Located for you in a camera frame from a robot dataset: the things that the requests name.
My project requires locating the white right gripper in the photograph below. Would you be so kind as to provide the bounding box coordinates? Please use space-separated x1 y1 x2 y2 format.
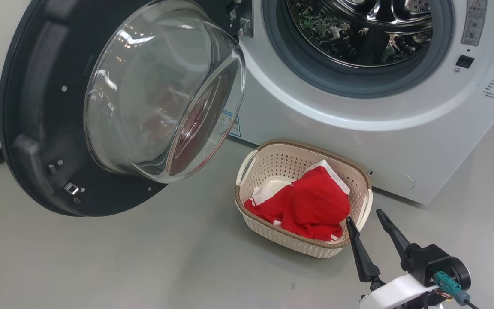
346 209 440 309

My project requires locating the red and white jersey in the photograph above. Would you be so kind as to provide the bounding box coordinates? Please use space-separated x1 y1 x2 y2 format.
280 160 351 242

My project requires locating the round black glass washer door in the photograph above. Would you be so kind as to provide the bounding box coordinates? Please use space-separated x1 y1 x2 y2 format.
0 0 247 217

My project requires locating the white front-load washing machine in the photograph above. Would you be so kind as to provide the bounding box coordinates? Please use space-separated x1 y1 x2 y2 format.
219 0 494 206

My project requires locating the cream perforated laundry basket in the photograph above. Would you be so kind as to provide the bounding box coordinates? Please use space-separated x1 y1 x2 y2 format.
235 139 373 259

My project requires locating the grey rubber door gasket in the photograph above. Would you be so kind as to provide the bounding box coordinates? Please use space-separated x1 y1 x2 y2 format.
263 0 455 99

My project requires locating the blue energy label sticker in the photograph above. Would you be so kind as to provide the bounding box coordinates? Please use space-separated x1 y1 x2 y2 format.
221 111 241 138

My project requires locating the steel washer drum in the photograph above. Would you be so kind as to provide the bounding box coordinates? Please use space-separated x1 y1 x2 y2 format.
286 0 434 68

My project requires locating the grey warning sticker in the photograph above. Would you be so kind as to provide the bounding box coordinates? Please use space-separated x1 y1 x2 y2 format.
461 0 488 47

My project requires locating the right camera cable teal connector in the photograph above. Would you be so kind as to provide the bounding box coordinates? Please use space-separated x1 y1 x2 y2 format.
434 270 481 309

